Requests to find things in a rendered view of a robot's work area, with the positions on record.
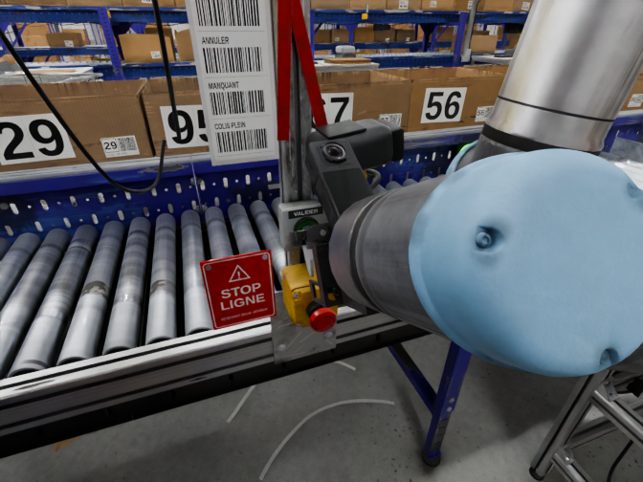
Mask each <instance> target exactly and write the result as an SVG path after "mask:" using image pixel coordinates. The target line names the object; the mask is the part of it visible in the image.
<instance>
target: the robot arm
mask: <svg viewBox="0 0 643 482"><path fill-rule="evenodd" d="M642 70H643V0H534V2H533V4H532V7H531V10H530V12H529V14H528V17H527V19H526V22H525V25H524V27H523V30H522V33H521V37H520V40H519V42H518V45H517V47H516V50H515V52H514V54H513V57H512V60H511V62H510V65H509V68H508V70H507V73H506V76H505V78H504V81H503V83H502V85H501V88H500V90H499V95H498V97H497V100H496V103H495V105H494V108H493V111H492V113H491V114H490V115H489V116H488V117H487V119H486V121H485V123H484V125H483V128H482V131H481V133H480V136H479V139H478V140H477V141H475V142H472V143H471V144H469V145H467V146H466V147H465V148H463V149H462V150H461V151H460V152H459V153H458V154H457V155H456V156H455V158H454V159H453V161H452V162H451V164H450V166H449V168H448V170H447V172H446V175H443V176H439V177H436V178H432V179H429V180H426V181H423V182H420V183H416V184H413V185H409V186H403V187H400V188H397V189H392V190H389V191H385V192H382V193H378V194H375V195H374V193H373V191H372V189H371V187H370V185H369V183H368V181H367V179H366V175H365V173H364V172H363V170H362V168H361V166H360V164H359V162H358V160H357V158H356V156H355V154H354V152H353V149H352V147H351V145H350V143H349V141H348V140H345V139H341V140H331V141H321V142H310V143H309V146H308V150H307V155H306V159H305V164H306V167H307V169H308V172H309V174H310V177H311V179H312V182H313V184H314V187H315V189H316V191H317V193H318V196H319V198H320V201H321V205H322V207H323V210H324V213H325V215H326V218H327V220H328V223H324V224H318V225H313V226H307V227H303V230H299V231H294V232H289V234H290V239H291V245H292V246H294V247H295V246H302V248H303V253H304V257H305V262H306V266H307V271H308V273H309V275H310V276H312V277H313V276H314V263H315V269H316V275H317V280H318V281H316V280H313V279H309V285H310V290H311V296H312V299H313V300H314V301H316V302H318V303H319V304H320V305H322V306H323V307H325V308H328V307H332V306H336V305H340V304H343V305H346V306H348V307H350V308H352V309H354V310H356V311H358V312H360V313H362V314H364V315H366V316H370V315H374V314H377V313H383V314H386V315H389V316H392V317H394V318H398V319H400V320H403V321H404V322H407V323H409V324H411V325H414V326H416V327H419V328H421V329H424V330H426V331H428V332H431V333H433V334H436V335H438V336H440V337H442V338H444V339H447V340H451V341H453V342H455V343H456V344H457V345H459V346H460V347H462V348H463V349H465V350H466V351H468V352H470V353H471V354H473V355H475V356H477V357H479V358H481V359H483V360H485V361H487V362H490V363H493V364H496V365H498V366H501V367H505V368H509V369H513V370H517V371H522V372H529V373H535V374H539V375H544V376H549V377H559V378H572V377H581V376H585V375H590V374H594V373H597V372H600V371H602V370H604V369H608V370H614V371H621V372H627V373H633V374H638V375H643V190H642V189H640V188H639V187H637V185H636V184H635V183H634V181H633V180H632V179H631V178H630V177H629V176H628V174H627V173H626V172H624V171H623V170H622V169H621V168H619V167H618V166H616V165H614V164H612V163H610V162H608V161H606V160H604V159H602V158H600V157H598V156H599V154H600V153H601V151H602V149H603V148H604V139H605V137H606V136H607V134H608V132H609V130H610V128H611V126H612V124H613V122H614V120H615V119H616V117H617V115H618V113H619V111H620V109H621V108H622V106H623V104H624V102H625V100H626V99H627V97H628V95H629V93H630V91H631V89H632V87H633V85H634V84H635V82H636V81H637V79H638V77H639V75H640V73H641V71H642ZM315 285H317V286H319V289H320V295H321V299H319V298H317V294H316V288H315ZM331 293H332V294H334V295H333V296H334V297H335V298H336V300H331V299H329V298H328V294H331ZM335 295H338V296H335Z"/></svg>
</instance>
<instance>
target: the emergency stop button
mask: <svg viewBox="0 0 643 482"><path fill-rule="evenodd" d="M336 320H337V318H336V313H335V312H334V311H333V310H332V309H330V308H320V309H318V310H317V311H315V312H314V313H313V314H312V315H311V317H310V319H309V323H310V326H311V328H312V329H313V330H314V331H316V332H325V331H328V330H329V329H331V328H332V327H333V326H334V325H335V323H336Z"/></svg>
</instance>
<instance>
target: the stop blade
mask: <svg viewBox="0 0 643 482"><path fill-rule="evenodd" d="M610 154H613V155H616V156H619V157H623V158H626V159H630V160H633V161H636V162H640V163H642V164H643V143H641V142H634V141H630V140H626V139H622V138H618V137H616V138H615V140H614V142H613V145H612V147H611V149H610Z"/></svg>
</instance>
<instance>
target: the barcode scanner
mask: <svg viewBox="0 0 643 482"><path fill-rule="evenodd" d="M315 129H316V131H314V132H312V133H310V134H309V135H308V136H307V138H306V141H305V146H306V153H307V150H308V146H309V143H310V142H321V141H331V140H341V139H345V140H348V141H349V143H350V145H351V147H352V149H353V152H354V154H355V156H356V158H357V160H358V162H359V164H360V166H361V168H362V170H363V172H364V173H365V175H366V170H367V169H370V168H373V167H377V166H380V165H384V164H387V163H388V162H397V161H401V160H402V159H403V158H404V130H403V128H402V127H400V126H398V125H396V124H394V123H391V122H389V121H387V120H383V119H379V120H373V119H365V120H357V121H353V120H344V121H339V122H335V123H331V124H327V125H324V126H319V127H316V128H315ZM366 178H367V175H366Z"/></svg>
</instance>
